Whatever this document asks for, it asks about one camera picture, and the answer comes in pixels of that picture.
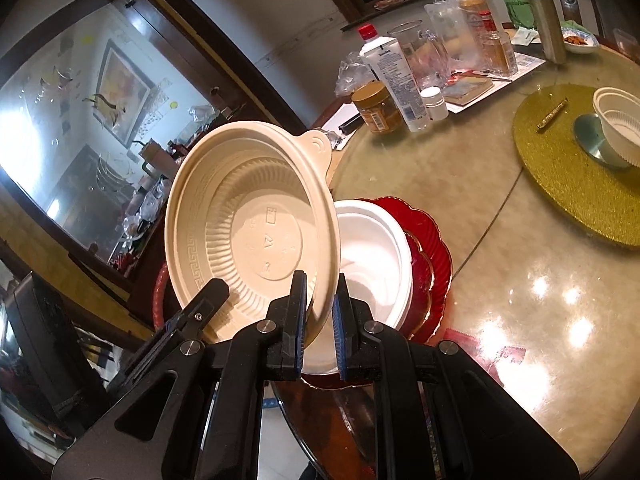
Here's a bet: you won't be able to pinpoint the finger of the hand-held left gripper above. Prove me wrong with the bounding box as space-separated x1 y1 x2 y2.
106 277 232 397

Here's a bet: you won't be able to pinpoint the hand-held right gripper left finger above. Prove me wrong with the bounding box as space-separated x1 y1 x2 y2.
52 270 308 480

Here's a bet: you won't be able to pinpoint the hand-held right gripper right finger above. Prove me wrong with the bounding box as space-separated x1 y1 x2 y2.
331 273 582 480

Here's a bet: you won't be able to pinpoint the white bowl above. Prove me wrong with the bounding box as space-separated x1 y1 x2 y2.
385 210 415 333
300 200 407 377

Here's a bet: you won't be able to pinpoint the red plate with white label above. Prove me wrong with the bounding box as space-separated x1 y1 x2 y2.
152 197 441 392

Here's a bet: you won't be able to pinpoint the beige bowl with tab handle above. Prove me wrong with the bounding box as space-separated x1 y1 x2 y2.
164 120 342 347

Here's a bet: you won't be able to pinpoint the red gold-rimmed plate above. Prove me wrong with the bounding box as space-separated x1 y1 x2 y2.
405 230 454 343

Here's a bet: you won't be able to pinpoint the beige ribbed bowl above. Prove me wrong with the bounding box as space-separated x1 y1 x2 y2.
592 87 640 169

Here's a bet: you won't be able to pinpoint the black chair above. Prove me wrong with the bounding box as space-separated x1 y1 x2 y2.
0 270 112 448

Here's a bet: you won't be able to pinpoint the red patterned paper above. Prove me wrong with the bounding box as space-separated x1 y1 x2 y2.
442 327 529 387

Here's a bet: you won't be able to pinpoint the glass lazy susan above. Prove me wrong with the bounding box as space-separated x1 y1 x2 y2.
270 45 640 480

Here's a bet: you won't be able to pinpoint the jar with brown lid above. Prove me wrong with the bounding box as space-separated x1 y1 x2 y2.
351 80 405 135

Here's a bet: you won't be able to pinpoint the small white-capped bottle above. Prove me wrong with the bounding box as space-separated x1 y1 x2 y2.
419 86 449 122

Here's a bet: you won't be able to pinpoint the clear bottle with red cap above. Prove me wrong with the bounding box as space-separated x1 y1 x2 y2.
357 22 432 133

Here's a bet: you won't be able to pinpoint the clear plastic bag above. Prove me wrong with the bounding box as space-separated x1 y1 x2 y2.
334 52 376 97

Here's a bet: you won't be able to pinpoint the gold round mat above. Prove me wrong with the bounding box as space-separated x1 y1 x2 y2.
512 84 640 252

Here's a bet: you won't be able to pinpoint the red flat packet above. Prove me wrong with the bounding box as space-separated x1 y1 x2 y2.
442 72 494 102

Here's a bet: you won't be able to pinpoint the clear plastic pitcher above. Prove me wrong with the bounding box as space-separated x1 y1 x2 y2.
387 20 452 92

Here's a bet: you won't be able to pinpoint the gold stick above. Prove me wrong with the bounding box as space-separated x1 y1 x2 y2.
536 97 571 134

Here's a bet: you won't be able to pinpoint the silver metal disc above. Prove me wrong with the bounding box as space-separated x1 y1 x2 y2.
572 112 632 171

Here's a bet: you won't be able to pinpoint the white paper sheets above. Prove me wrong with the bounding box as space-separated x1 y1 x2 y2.
445 50 547 114

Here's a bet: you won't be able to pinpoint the amber bottle with gold cap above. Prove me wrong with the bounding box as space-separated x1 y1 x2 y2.
460 0 519 79

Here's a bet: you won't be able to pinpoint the steel thermos flask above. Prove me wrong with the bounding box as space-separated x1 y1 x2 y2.
522 0 568 64

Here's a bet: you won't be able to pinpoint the blue patterned dish with food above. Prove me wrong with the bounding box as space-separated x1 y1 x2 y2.
560 20 601 56

